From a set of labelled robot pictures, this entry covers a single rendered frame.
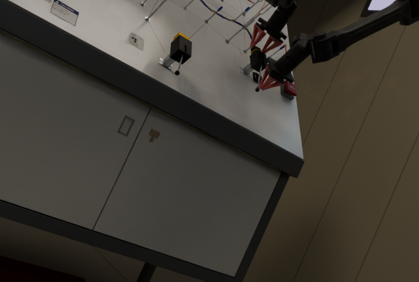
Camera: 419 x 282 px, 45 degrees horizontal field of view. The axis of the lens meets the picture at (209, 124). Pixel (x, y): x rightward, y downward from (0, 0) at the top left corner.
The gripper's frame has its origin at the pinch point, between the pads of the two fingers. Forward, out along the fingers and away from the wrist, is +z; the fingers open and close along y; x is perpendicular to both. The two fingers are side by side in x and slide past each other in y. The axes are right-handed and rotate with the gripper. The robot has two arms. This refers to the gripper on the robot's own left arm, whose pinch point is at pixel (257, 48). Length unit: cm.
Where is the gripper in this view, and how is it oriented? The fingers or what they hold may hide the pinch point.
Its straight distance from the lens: 178.1
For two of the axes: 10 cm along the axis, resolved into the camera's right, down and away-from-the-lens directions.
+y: -7.7, -3.4, -5.4
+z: -5.6, 7.6, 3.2
